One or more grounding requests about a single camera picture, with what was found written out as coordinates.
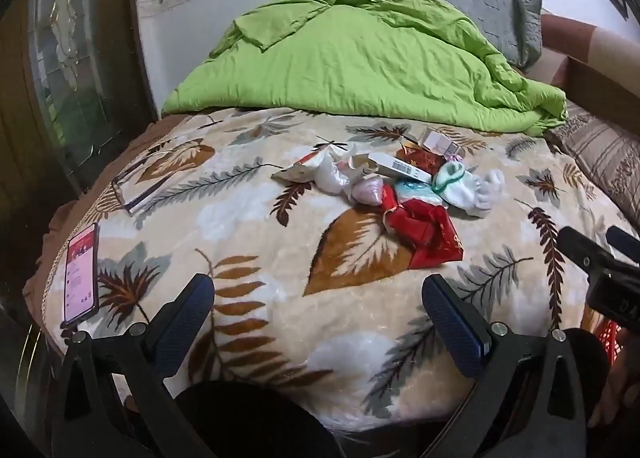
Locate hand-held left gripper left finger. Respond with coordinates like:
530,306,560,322
52,273,216,458

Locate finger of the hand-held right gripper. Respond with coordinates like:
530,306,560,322
557,225,626,282
606,226,640,264

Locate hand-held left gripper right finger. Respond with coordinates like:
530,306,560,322
421,274,601,458

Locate red plastic basket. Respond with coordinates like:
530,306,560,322
594,315,628,369

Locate teal tissue packet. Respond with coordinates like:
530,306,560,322
394,179,444,207

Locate small white box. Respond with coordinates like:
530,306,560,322
417,127,465,159

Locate clear plastic bag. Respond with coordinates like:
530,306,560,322
314,153,387,204

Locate person's right hand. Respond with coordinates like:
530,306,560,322
590,333,640,429

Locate dark trousers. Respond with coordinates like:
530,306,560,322
562,328,613,439

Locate striped beige pillow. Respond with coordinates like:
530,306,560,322
550,103,640,234

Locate torn red wrapper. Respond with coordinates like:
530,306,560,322
381,183,464,270

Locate leaf-print blanket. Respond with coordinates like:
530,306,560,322
22,106,640,439

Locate smartphone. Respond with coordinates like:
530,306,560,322
61,222,100,329

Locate white crumpled plastic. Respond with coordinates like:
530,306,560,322
442,167,507,220

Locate eyeglasses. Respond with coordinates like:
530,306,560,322
112,148,201,216

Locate pale green wrapper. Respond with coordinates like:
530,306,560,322
432,161,467,189

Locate brown bed sheet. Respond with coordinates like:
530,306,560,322
22,113,186,334

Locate long white barcode box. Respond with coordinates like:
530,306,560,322
350,152,433,185

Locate red gold-print packet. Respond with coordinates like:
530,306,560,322
395,145,443,174

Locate brown upholstered headboard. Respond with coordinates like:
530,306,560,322
540,13,640,124

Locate grey quilted pillow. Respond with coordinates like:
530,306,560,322
385,0,543,69

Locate wooden door with glass panel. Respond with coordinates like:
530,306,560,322
0,0,163,259

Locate green quilt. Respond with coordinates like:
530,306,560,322
162,0,568,136

